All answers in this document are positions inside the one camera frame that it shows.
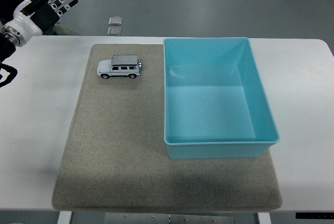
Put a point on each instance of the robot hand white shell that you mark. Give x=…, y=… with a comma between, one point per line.
x=27, y=24

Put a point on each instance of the white toy car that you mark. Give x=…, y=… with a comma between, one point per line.
x=122, y=68

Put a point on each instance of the blue plastic box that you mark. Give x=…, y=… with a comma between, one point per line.
x=208, y=109

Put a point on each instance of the metal floor outlet plate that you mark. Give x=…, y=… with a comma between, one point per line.
x=114, y=31
x=115, y=21

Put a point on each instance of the beige felt mat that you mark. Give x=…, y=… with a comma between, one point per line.
x=117, y=140

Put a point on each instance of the white table leg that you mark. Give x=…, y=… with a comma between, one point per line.
x=64, y=218
x=264, y=218

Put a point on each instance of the grey metal plate with screws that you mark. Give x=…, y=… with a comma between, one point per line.
x=169, y=219

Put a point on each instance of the black table control panel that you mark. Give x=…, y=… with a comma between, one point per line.
x=314, y=215

